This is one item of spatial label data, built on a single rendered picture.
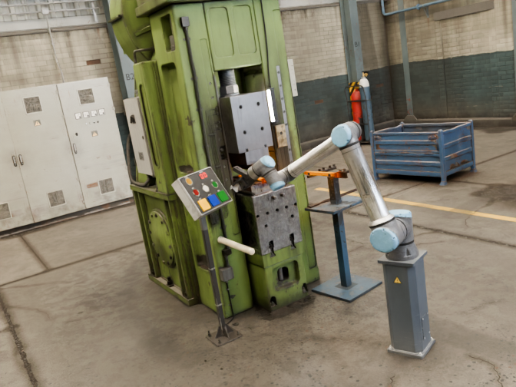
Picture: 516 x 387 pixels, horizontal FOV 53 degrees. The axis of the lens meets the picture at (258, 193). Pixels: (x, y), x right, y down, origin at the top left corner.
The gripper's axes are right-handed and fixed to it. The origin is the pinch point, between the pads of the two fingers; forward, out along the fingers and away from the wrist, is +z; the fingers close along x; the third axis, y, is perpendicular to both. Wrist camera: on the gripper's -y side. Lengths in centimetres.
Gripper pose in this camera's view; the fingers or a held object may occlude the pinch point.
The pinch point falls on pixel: (231, 186)
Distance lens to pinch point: 341.5
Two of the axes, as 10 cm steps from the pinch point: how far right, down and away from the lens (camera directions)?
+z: -6.5, 4.8, 5.9
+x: 5.3, -2.7, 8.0
